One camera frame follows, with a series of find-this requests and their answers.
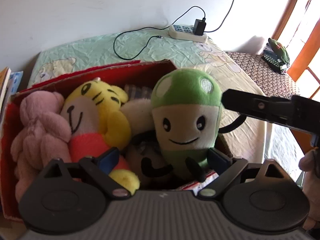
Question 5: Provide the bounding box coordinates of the green mushroom plush toy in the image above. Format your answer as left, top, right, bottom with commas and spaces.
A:
150, 68, 245, 176

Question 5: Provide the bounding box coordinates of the person's right hand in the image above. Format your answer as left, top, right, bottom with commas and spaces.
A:
299, 148, 319, 230

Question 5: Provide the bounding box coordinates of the pastel cartoon bed sheet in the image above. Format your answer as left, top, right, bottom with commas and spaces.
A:
28, 29, 303, 180

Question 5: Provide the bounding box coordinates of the yellow tiger plush toy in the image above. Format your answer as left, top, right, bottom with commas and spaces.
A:
60, 77, 141, 196

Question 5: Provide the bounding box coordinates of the patterned brown cushion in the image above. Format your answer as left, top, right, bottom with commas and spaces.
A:
226, 51, 300, 99

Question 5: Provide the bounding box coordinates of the black plush toy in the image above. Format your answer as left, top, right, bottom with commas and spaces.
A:
125, 130, 206, 190

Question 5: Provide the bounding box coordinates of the orange wooden chair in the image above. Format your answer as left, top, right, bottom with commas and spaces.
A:
271, 0, 320, 153

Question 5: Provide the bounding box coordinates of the pink plush toy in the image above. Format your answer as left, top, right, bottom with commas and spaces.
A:
10, 90, 72, 202

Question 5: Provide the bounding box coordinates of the white beige plush toy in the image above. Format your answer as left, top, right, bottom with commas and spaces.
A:
120, 85, 154, 136

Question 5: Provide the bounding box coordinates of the red cardboard box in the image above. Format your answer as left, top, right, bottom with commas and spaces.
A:
0, 58, 234, 222

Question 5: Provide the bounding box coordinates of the stack of books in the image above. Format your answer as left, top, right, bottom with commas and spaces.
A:
0, 67, 23, 109

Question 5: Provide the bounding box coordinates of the black power adapter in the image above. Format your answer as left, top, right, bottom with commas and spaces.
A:
193, 18, 206, 36

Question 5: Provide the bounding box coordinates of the white power strip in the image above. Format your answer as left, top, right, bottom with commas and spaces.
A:
169, 24, 208, 43

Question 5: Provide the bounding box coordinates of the power strip cord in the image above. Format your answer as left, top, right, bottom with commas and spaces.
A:
204, 0, 239, 33

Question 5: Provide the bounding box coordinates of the black charging cable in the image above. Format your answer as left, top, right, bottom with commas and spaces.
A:
113, 5, 207, 61

